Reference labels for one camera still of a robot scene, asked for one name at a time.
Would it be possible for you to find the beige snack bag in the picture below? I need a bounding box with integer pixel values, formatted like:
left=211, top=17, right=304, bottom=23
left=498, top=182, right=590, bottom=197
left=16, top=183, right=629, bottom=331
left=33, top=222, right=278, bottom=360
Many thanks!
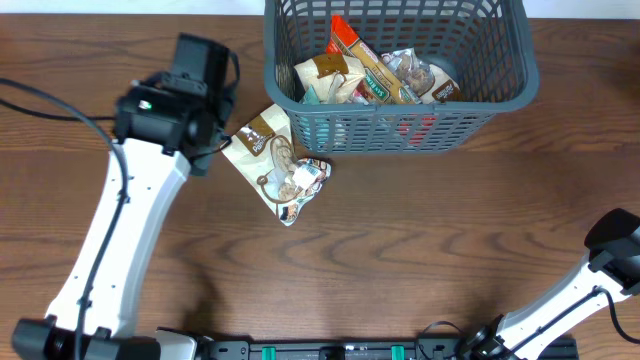
left=382, top=48, right=463, bottom=104
left=294, top=54, right=365, bottom=104
left=222, top=104, right=332, bottom=226

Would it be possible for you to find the teal packet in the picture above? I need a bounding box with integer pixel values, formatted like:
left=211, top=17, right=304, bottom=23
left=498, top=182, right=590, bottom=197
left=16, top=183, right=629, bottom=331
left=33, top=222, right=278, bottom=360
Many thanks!
left=299, top=84, right=331, bottom=146

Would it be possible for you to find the red orange pasta packet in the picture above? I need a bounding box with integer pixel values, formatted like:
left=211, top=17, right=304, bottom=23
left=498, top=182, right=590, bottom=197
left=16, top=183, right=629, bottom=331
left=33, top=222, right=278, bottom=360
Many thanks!
left=325, top=15, right=418, bottom=105

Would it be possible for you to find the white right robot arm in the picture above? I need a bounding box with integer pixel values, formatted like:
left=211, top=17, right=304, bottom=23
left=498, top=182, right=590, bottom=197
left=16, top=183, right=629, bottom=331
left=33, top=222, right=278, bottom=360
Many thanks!
left=458, top=208, right=639, bottom=359

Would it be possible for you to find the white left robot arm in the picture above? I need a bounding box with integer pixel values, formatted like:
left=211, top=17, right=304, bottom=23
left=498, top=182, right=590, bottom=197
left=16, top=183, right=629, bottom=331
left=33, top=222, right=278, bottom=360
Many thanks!
left=12, top=79, right=236, bottom=359

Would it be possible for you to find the dark grey plastic basket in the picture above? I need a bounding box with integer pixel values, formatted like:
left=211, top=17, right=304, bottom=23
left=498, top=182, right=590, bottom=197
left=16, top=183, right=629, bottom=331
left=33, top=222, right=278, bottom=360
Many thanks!
left=264, top=0, right=539, bottom=154

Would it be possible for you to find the black rail base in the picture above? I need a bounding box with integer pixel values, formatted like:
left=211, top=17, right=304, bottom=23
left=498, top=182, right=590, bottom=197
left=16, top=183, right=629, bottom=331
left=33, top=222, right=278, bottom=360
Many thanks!
left=154, top=322, right=580, bottom=360

